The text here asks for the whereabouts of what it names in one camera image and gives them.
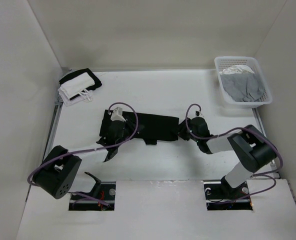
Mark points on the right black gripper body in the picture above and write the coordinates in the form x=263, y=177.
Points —
x=189, y=126

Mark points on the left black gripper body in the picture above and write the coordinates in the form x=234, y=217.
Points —
x=120, y=140

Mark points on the black tank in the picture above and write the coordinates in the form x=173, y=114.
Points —
x=151, y=128
x=72, y=74

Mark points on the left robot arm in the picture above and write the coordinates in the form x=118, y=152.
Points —
x=58, y=170

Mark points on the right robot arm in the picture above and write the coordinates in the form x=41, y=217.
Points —
x=252, y=149

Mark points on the folded black tank top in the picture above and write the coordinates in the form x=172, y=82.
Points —
x=72, y=74

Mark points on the grey tank top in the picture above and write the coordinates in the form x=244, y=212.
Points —
x=243, y=87

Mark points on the white tank top in basket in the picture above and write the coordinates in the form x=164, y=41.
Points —
x=236, y=69

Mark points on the white plastic basket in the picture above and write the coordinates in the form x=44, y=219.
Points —
x=223, y=62

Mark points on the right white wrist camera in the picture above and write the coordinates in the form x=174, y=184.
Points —
x=199, y=114

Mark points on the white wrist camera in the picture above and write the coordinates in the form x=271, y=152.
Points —
x=199, y=114
x=117, y=115

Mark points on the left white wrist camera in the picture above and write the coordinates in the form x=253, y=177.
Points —
x=117, y=115

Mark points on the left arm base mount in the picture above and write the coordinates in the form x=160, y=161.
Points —
x=89, y=193

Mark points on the left metal table rail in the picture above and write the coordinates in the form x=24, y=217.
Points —
x=58, y=105

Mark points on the metal table rail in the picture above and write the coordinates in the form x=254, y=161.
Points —
x=58, y=105
x=269, y=169

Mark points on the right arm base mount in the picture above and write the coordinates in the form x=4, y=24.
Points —
x=217, y=199

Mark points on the right metal table rail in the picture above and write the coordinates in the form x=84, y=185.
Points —
x=269, y=169

